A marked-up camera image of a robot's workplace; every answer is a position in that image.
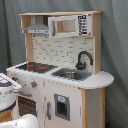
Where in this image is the black toy stovetop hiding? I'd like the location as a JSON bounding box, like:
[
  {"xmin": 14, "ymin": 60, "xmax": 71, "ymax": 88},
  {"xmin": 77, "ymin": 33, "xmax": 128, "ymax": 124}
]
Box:
[{"xmin": 18, "ymin": 62, "xmax": 55, "ymax": 73}]

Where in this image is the wooden toy kitchen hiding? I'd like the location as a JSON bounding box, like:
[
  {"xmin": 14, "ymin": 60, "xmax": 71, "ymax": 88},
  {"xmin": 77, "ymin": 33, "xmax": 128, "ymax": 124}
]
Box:
[{"xmin": 7, "ymin": 11, "xmax": 114, "ymax": 128}]

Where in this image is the white cabinet door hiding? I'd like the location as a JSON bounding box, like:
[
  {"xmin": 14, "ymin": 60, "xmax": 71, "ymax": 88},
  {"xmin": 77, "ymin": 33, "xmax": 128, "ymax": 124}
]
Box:
[{"xmin": 45, "ymin": 82, "xmax": 82, "ymax": 128}]

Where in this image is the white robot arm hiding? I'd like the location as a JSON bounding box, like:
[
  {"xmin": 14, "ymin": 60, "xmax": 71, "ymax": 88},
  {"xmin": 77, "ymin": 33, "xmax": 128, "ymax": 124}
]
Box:
[{"xmin": 0, "ymin": 73, "xmax": 40, "ymax": 128}]

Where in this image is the right red oven knob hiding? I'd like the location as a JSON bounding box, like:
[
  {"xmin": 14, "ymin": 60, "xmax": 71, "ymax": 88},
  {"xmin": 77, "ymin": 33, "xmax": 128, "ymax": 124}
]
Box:
[{"xmin": 31, "ymin": 81, "xmax": 37, "ymax": 88}]

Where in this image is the left red oven knob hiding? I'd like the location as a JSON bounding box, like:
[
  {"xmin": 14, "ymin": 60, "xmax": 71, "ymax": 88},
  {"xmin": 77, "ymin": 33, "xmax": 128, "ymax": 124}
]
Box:
[{"xmin": 11, "ymin": 76, "xmax": 19, "ymax": 83}]

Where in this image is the toy oven door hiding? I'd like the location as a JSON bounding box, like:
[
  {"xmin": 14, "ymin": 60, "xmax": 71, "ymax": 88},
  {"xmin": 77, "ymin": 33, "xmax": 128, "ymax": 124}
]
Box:
[{"xmin": 14, "ymin": 89, "xmax": 44, "ymax": 128}]

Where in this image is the black toy faucet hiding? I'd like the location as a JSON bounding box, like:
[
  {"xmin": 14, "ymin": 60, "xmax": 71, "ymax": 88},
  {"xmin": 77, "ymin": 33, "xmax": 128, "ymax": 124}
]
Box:
[{"xmin": 76, "ymin": 51, "xmax": 93, "ymax": 70}]

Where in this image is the grey toy sink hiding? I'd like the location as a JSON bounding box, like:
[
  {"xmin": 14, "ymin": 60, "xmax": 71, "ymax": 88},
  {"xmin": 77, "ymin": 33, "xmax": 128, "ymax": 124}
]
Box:
[{"xmin": 52, "ymin": 68, "xmax": 92, "ymax": 81}]

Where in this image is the red oven knob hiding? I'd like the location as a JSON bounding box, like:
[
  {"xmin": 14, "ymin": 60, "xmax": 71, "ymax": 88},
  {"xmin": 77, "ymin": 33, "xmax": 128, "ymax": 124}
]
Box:
[
  {"xmin": 31, "ymin": 81, "xmax": 37, "ymax": 88},
  {"xmin": 11, "ymin": 76, "xmax": 19, "ymax": 83}
]

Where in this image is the grey range hood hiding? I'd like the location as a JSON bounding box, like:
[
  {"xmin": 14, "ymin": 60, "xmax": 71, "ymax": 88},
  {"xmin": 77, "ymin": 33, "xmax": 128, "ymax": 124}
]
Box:
[{"xmin": 24, "ymin": 15, "xmax": 49, "ymax": 34}]

